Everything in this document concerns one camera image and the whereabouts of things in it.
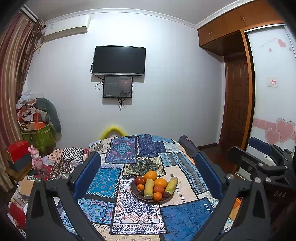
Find white air conditioner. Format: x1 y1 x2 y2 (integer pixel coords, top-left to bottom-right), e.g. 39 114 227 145
44 15 90 42

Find green patterned storage box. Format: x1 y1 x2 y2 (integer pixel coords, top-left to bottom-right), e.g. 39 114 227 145
21 125 56 157

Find yellow headboard cushion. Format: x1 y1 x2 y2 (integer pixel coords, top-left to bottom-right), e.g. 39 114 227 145
99 126 127 140

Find white wardrobe sliding door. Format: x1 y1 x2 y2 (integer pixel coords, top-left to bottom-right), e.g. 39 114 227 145
247 25 295 151

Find red tomato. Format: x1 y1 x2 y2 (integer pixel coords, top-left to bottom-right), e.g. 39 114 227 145
153 186 165 194
134 176 146 185

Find small orange tangerine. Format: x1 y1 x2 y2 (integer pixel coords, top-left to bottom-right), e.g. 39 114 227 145
137 184 145 191

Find brown wooden door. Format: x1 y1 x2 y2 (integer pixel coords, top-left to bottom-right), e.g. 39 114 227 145
219 52 251 151

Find large orange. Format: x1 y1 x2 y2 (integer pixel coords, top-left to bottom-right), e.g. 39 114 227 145
154 178 168 188

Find purple ceramic plate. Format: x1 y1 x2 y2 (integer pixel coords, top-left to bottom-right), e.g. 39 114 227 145
130 180 174 204

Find cardboard box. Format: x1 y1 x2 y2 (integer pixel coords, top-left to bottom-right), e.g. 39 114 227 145
19 179 34 197

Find large wall television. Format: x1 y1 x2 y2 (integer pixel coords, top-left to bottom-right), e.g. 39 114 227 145
92 46 146 76

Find striped maroon curtain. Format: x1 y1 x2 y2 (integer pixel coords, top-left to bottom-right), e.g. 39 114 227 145
1 13 45 192

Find small wall monitor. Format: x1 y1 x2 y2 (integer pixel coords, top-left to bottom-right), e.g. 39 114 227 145
103 76 133 98

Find grey-green pillow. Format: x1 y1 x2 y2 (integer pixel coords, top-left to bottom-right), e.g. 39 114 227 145
36 98 62 133

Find orange with sticker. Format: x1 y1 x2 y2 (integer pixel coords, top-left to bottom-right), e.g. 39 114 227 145
144 170 158 181

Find patchwork patterned bedspread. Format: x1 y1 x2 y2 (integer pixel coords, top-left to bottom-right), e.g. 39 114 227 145
43 134 225 240

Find red box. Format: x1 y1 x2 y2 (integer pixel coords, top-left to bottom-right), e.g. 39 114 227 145
6 140 29 163

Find wooden overhead cabinet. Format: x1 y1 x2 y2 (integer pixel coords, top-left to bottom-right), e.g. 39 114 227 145
198 1 283 56

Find pink toy figurine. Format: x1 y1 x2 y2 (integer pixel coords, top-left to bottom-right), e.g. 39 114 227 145
28 145 43 171

